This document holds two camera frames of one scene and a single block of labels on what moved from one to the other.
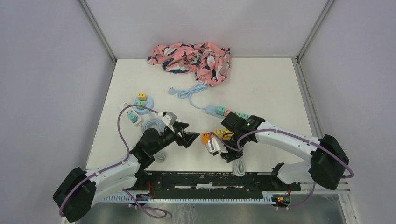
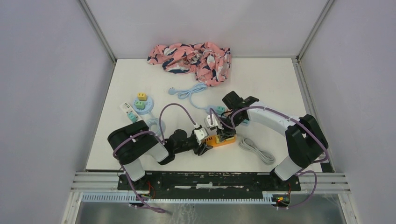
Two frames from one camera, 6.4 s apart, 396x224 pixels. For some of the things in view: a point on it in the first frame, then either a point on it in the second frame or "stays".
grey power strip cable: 239,169 to 266,157
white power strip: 129,109 stays
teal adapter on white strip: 132,117 stays
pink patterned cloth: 211,64 stays
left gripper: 188,137 to 200,150
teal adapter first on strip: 220,110 stays
